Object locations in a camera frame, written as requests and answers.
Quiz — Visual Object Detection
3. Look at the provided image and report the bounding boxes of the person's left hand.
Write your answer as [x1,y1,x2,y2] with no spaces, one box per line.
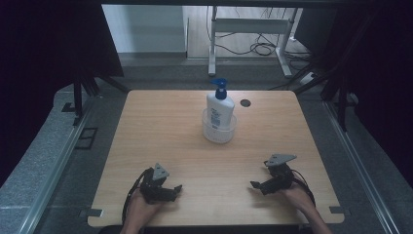
[129,189,164,223]

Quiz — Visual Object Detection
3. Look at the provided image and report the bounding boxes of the person's right hand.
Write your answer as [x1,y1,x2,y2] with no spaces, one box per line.
[278,183,316,214]

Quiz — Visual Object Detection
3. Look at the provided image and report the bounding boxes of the dark curtain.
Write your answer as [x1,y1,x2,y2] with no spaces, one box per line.
[0,0,125,188]
[293,0,413,188]

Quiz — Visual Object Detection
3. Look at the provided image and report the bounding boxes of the white pump bottle blue cap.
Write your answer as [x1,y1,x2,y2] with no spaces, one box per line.
[206,77,236,131]

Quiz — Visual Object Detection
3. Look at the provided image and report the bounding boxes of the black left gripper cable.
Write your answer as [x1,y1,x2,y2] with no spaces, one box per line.
[121,168,154,225]

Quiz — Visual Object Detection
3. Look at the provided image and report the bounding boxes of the clear round plastic container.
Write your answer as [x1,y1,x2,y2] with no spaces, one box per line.
[201,108,238,144]

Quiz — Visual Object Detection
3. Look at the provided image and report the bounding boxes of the white power strip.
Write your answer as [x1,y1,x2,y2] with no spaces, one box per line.
[299,71,318,86]

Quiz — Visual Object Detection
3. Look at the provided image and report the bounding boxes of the aluminium floor rail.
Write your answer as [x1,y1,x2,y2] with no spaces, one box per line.
[322,100,402,234]
[18,96,95,234]

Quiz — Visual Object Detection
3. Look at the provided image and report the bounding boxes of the black rectangular floor frame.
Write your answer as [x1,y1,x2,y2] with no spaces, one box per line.
[75,127,98,150]

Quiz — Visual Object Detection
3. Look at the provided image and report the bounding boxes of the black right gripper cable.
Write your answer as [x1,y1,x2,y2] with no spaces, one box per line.
[289,169,317,208]

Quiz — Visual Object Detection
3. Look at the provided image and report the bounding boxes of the black tripod stand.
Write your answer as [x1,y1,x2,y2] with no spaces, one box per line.
[61,72,130,127]
[269,13,359,133]

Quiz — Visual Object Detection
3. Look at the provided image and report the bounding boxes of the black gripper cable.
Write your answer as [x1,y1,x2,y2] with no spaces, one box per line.
[289,169,317,208]
[121,168,154,225]

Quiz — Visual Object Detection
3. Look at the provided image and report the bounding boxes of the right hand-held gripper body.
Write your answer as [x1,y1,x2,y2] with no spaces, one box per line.
[261,153,298,195]

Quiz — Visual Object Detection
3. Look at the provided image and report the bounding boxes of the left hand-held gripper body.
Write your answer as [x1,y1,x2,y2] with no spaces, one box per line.
[139,162,178,205]

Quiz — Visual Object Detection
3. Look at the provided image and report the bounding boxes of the white metal desk frame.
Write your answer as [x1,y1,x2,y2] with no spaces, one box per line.
[207,5,294,78]

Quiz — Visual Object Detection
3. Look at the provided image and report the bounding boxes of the black floor cables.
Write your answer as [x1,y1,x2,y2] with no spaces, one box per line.
[206,5,313,61]

